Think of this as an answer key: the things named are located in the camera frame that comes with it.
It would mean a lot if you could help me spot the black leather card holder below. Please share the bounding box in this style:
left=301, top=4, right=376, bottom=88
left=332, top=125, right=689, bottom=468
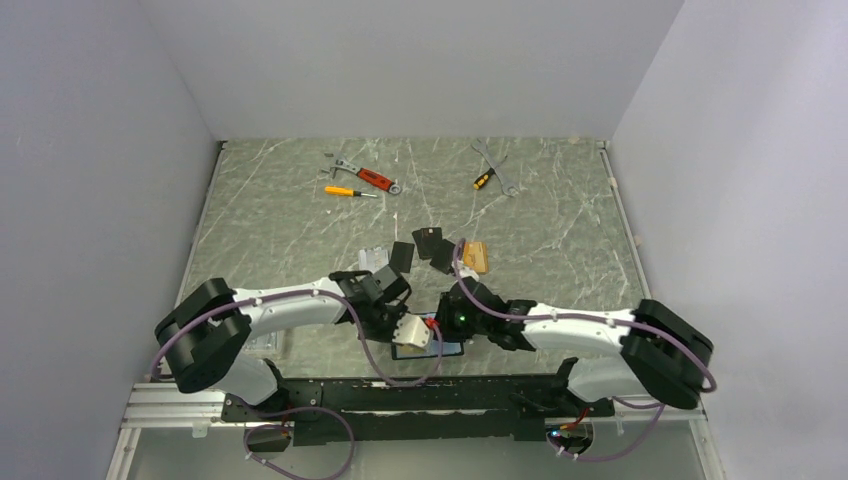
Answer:
left=391, top=313, right=464, bottom=360

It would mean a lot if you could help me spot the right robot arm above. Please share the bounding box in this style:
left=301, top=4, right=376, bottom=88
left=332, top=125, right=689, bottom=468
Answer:
left=436, top=278, right=716, bottom=415

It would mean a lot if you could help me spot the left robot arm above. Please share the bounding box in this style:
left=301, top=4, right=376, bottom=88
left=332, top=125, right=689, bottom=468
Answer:
left=154, top=266, right=433, bottom=420

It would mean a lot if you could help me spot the loose black card left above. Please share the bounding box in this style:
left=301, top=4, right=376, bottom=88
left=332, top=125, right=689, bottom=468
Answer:
left=389, top=241, right=415, bottom=273

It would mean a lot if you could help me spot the loose black card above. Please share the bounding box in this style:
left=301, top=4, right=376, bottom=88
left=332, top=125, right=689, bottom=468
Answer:
left=389, top=241, right=415, bottom=273
left=429, top=238, right=456, bottom=275

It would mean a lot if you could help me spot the loose black card right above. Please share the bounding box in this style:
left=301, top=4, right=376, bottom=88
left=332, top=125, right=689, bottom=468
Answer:
left=429, top=238, right=456, bottom=275

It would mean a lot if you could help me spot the black credit card stack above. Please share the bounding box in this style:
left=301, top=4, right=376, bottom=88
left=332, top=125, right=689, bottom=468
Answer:
left=411, top=227, right=443, bottom=260

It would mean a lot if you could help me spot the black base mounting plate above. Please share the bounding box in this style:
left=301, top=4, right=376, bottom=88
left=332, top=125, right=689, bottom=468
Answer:
left=221, top=374, right=615, bottom=446

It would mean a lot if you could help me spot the clear plastic screw box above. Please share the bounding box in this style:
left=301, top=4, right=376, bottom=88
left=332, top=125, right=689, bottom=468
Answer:
left=242, top=331, right=285, bottom=357

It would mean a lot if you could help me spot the silver open-end wrench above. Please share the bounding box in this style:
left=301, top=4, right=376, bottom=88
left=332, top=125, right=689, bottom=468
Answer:
left=471, top=139, right=519, bottom=197

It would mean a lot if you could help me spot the black yellow small screwdriver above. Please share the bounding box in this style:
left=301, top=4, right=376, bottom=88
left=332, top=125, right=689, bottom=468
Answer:
left=473, top=157, right=507, bottom=190

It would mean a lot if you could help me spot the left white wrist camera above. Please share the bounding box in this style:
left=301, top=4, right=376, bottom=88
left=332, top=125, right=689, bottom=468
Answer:
left=392, top=314, right=434, bottom=353

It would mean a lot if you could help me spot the red handled adjustable wrench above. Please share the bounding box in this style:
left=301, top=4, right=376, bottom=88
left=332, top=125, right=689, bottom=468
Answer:
left=322, top=152, right=402, bottom=195

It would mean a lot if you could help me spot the yellow handled screwdriver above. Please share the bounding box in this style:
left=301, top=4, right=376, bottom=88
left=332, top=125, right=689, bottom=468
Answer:
left=324, top=186, right=377, bottom=198

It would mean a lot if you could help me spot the aluminium frame rail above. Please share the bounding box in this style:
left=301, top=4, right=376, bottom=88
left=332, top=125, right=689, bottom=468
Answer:
left=106, top=383, right=726, bottom=479

